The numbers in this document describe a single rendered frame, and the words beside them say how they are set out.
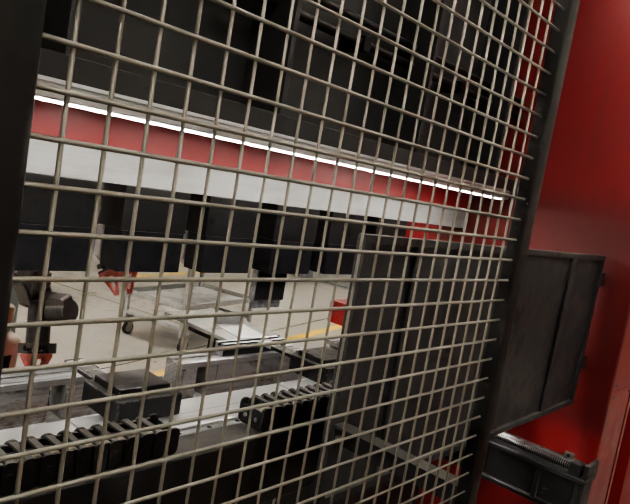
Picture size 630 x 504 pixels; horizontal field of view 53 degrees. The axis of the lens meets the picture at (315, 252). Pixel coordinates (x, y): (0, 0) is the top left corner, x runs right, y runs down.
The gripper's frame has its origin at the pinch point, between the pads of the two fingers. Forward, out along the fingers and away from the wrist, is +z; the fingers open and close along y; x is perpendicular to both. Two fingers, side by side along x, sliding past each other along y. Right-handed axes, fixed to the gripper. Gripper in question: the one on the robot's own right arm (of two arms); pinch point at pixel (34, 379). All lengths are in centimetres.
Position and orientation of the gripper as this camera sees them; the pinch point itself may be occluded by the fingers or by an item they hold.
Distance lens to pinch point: 175.9
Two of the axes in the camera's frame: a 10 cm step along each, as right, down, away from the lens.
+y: 6.5, -1.1, -7.5
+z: -0.1, 9.9, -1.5
